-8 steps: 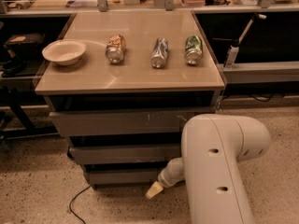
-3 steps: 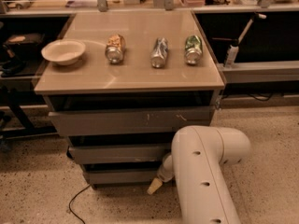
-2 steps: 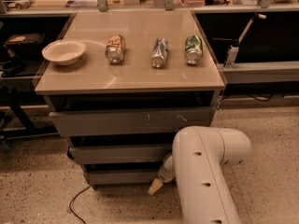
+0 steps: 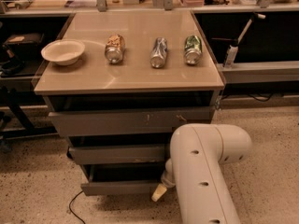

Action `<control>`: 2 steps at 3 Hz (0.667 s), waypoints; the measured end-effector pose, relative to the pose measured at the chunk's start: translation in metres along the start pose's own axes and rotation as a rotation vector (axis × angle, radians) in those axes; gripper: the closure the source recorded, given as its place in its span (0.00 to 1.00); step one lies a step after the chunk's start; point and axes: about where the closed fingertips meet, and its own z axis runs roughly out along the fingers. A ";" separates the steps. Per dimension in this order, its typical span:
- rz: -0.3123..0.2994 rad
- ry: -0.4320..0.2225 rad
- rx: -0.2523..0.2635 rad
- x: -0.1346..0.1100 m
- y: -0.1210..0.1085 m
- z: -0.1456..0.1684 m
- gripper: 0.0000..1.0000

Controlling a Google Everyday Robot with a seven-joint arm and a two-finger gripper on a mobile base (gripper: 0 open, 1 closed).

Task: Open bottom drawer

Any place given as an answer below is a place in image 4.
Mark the grey drawer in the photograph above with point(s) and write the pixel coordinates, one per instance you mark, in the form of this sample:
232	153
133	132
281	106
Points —
127	121
120	154
119	179

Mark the white bowl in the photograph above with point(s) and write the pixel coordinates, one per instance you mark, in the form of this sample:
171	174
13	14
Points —
63	52

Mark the dark box on shelf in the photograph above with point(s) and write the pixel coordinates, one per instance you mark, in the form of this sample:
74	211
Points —
31	39

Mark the grey drawer cabinet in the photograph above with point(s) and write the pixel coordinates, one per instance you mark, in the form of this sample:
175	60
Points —
95	84

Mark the green can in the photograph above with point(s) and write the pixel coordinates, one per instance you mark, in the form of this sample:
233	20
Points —
192	50

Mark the grey middle drawer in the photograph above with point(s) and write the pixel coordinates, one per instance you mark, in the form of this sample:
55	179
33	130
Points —
120	154

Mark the grey metal shelf rail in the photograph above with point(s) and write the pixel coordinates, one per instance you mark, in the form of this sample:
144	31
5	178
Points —
261	72

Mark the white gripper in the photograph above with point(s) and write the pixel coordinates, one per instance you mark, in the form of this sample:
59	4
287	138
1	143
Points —
168	180

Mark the grey top drawer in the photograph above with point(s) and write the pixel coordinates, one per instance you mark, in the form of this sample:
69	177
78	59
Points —
127	121

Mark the brown patterned can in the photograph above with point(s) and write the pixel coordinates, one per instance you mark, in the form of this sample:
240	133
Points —
115	48

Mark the grey bottom drawer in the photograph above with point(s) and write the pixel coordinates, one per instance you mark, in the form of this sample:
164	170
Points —
119	179

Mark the silver blue can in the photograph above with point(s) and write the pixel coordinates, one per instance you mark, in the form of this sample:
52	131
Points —
159	53

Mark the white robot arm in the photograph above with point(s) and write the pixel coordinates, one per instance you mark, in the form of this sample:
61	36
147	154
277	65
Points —
196	153

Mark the white bottle with wand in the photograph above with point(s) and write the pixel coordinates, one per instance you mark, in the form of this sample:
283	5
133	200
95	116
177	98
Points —
233	48

